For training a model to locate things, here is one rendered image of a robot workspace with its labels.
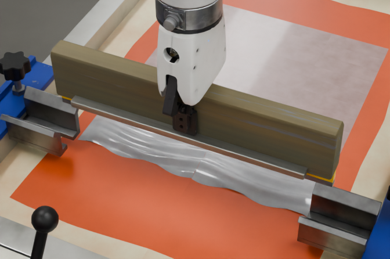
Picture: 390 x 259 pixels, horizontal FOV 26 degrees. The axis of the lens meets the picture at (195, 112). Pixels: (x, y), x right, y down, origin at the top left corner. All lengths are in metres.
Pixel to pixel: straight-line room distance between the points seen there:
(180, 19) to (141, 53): 0.45
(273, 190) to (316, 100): 0.20
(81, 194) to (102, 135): 0.11
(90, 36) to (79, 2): 1.77
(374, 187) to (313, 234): 0.16
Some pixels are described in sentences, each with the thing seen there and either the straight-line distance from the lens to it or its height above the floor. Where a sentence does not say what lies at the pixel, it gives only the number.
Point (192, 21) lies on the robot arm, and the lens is 0.92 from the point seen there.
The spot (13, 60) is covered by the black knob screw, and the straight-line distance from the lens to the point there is 1.20.
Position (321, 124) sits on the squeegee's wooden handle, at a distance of 0.98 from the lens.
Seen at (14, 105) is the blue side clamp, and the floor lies 1.00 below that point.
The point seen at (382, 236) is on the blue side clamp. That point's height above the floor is 1.00.
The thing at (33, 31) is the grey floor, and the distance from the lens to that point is 3.00.
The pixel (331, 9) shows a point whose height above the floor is 0.96.
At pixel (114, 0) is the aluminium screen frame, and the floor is 0.99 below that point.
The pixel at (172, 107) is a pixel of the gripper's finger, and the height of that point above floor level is 1.15.
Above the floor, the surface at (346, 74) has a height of 0.96.
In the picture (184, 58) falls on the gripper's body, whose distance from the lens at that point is 0.93.
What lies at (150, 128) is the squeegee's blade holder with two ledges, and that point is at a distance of 1.07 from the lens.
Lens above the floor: 1.82
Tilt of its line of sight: 44 degrees down
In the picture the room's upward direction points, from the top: straight up
